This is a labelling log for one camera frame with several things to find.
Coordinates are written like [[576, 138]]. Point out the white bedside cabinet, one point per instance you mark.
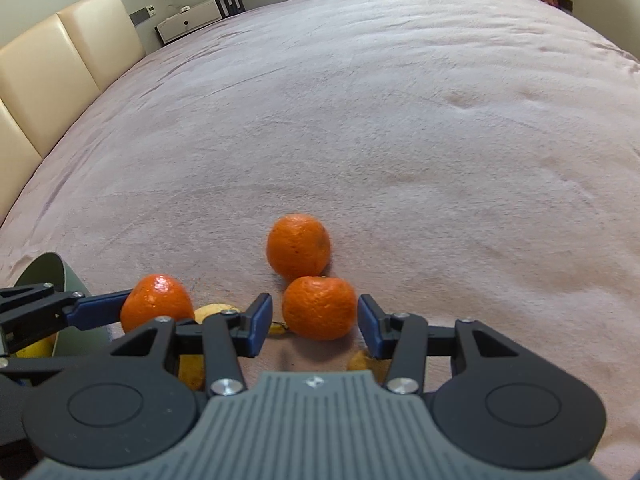
[[192, 18]]

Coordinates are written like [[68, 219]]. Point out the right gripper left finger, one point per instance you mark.
[[230, 336]]

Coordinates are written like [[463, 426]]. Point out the wall socket panel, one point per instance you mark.
[[142, 15]]

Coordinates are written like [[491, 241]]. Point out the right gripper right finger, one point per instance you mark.
[[399, 338]]

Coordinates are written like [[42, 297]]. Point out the cream padded headboard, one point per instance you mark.
[[51, 74]]

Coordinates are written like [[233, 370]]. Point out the tangerine hidden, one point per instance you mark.
[[155, 295]]

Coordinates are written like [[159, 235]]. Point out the yellow banana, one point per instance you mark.
[[190, 372]]

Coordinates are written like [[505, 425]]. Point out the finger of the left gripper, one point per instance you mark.
[[29, 323], [26, 294]]

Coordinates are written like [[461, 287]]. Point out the green yellow pear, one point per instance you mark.
[[40, 349]]

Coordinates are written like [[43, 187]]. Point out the pink bed blanket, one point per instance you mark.
[[469, 158]]

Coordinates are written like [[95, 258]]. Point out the tangerine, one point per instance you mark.
[[298, 245], [319, 308]]

